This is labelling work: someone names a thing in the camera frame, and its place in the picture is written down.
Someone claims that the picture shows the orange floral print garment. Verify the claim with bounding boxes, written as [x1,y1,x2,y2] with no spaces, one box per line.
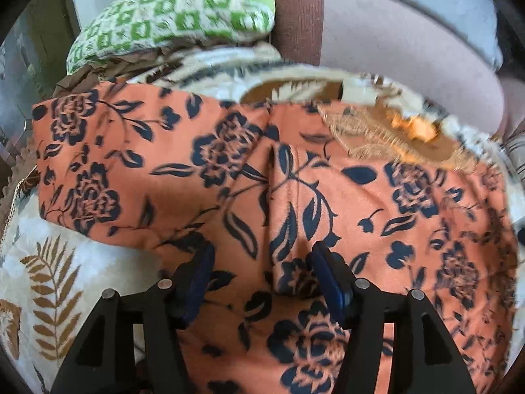
[32,82,520,394]

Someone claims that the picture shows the brown and pink cushion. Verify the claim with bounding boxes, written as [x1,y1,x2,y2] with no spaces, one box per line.
[272,0,512,139]

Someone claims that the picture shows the leaf print blanket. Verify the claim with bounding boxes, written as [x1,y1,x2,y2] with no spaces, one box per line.
[0,44,525,394]

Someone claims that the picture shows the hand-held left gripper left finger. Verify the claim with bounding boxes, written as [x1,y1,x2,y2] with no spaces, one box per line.
[49,241,216,394]

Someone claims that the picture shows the green and white patterned pillow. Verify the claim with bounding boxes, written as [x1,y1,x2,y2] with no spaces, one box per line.
[66,0,288,75]

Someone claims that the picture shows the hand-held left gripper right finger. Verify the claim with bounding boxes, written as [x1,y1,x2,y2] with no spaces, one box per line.
[309,241,479,394]

